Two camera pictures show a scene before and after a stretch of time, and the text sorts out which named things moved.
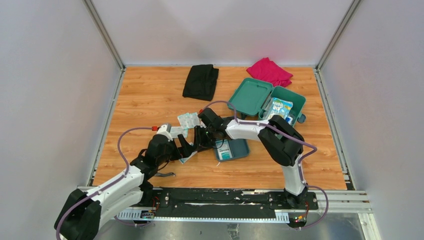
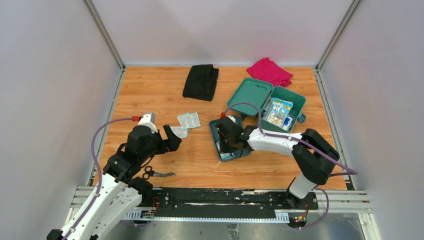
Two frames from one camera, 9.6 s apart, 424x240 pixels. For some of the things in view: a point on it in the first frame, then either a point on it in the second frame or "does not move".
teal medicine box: [257, 97] does not move
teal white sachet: [224, 152] does not move
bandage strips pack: [175, 131] does not move
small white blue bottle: [289, 120] does not move
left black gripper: [184, 151] -> [170, 144]
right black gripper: [200, 143] -> [223, 148]
